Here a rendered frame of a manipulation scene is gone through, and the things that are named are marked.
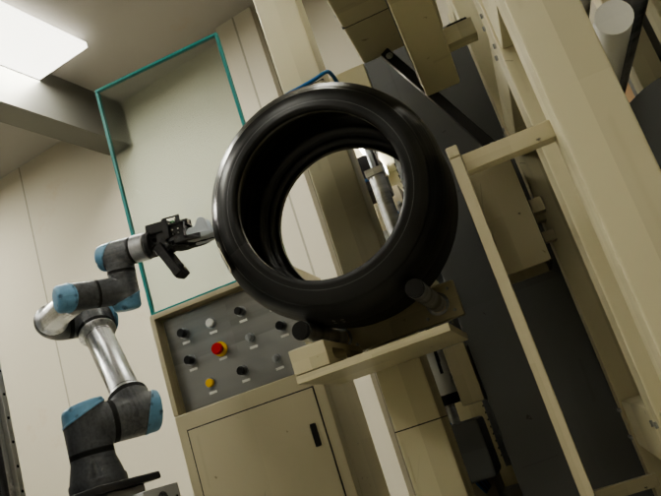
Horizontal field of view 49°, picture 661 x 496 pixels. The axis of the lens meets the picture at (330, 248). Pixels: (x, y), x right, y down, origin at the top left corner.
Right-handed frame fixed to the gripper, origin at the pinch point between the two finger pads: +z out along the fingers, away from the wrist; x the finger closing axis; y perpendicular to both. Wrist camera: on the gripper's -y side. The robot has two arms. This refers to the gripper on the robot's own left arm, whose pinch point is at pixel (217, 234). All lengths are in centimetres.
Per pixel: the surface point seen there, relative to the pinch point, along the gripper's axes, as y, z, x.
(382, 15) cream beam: 47, 54, 3
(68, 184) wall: 173, -256, 315
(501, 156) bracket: -19, 74, -60
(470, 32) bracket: 36, 75, 6
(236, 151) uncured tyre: 15.5, 13.6, -12.4
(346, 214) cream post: 3.6, 29.3, 25.2
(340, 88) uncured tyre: 23.7, 42.1, -11.4
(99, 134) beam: 181, -193, 267
